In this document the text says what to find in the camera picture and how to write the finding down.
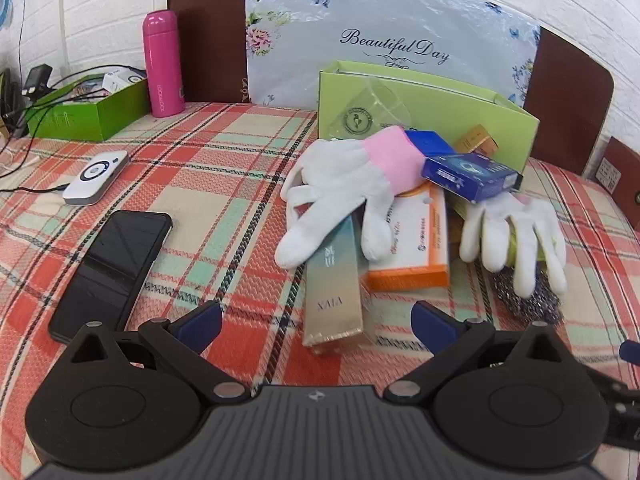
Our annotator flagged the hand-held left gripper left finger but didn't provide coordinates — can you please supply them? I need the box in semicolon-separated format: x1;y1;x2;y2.
67;301;249;402

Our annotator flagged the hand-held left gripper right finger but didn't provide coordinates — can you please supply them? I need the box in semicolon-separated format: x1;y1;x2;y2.
384;301;570;403

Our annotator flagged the orange and white carton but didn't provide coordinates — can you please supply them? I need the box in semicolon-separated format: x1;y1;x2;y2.
367;182;451;291

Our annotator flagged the teal gold long carton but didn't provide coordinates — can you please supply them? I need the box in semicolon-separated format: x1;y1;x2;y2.
301;210;365;353

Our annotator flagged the steel wool scrubber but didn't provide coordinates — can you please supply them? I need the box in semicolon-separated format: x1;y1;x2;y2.
490;255;563;322

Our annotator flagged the white glove pink cuff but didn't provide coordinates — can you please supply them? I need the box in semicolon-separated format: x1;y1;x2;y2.
459;192;568;298
275;126;426;269

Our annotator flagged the blue small carton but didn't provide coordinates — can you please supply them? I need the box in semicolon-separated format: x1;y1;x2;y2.
405;130;520;204

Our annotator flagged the brown small carton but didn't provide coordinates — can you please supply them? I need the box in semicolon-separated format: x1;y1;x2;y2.
454;124;500;158

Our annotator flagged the clear plastic cup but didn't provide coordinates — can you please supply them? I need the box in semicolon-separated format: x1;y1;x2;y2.
357;80;413;128

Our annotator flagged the light green cardboard box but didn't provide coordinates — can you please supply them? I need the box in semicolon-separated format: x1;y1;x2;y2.
318;60;541;176

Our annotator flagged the black smartphone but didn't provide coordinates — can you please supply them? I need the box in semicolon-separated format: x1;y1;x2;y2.
48;210;173;345

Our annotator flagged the yellow green sponge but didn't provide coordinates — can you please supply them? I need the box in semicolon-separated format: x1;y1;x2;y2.
506;230;551;267

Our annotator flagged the plaid bed sheet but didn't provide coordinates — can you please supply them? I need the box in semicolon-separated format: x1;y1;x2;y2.
0;101;640;480

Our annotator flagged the brown gift box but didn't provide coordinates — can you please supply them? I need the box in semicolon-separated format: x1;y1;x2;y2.
595;136;640;193

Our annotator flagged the dark green open box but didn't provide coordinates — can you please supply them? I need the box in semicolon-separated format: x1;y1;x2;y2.
27;74;151;142

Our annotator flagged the pink thermos bottle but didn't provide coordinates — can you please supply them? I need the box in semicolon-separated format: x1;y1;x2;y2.
142;10;187;119

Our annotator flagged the floral pillow package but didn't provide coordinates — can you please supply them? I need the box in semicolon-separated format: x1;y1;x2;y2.
245;0;542;111

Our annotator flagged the floral Beautiful Day board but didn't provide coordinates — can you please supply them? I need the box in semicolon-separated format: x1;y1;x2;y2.
166;0;615;177

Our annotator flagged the black charger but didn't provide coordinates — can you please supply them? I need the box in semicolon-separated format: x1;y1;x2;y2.
22;64;53;96

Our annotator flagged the white device with blue ring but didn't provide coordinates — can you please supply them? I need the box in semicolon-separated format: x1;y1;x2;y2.
62;151;131;207

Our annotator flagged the black device cable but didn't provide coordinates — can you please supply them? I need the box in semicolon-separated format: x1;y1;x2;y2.
0;182;68;194

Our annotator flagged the white boxed round-ring device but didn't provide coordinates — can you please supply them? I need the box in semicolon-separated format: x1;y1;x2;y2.
102;71;147;95

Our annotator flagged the black charger cable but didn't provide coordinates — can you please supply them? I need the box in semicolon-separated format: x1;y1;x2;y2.
27;66;116;111

